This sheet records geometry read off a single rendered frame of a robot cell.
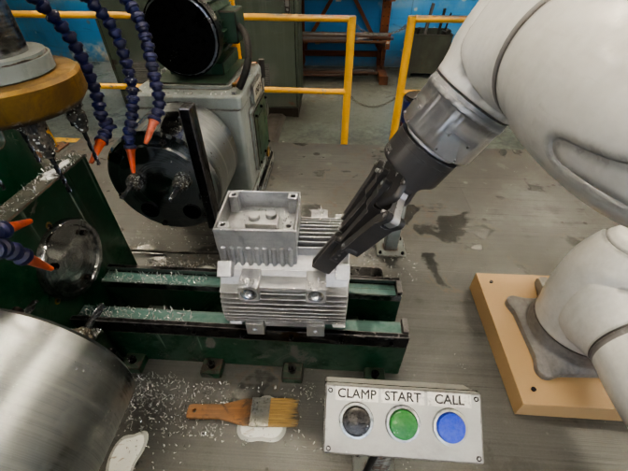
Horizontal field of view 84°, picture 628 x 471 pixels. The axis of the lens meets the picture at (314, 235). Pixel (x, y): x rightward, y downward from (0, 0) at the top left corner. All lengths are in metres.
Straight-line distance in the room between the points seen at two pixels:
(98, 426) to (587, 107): 0.51
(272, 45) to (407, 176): 3.32
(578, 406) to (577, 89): 0.65
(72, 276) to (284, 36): 3.13
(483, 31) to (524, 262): 0.81
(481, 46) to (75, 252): 0.70
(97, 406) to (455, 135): 0.48
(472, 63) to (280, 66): 3.38
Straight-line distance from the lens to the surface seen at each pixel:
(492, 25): 0.34
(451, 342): 0.83
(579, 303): 0.70
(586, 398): 0.83
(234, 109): 0.95
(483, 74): 0.33
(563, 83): 0.24
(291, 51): 3.64
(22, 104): 0.52
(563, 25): 0.26
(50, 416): 0.46
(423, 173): 0.38
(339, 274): 0.52
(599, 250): 0.69
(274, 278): 0.54
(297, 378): 0.72
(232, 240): 0.52
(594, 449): 0.84
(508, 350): 0.81
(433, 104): 0.37
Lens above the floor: 1.46
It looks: 41 degrees down
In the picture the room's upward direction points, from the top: straight up
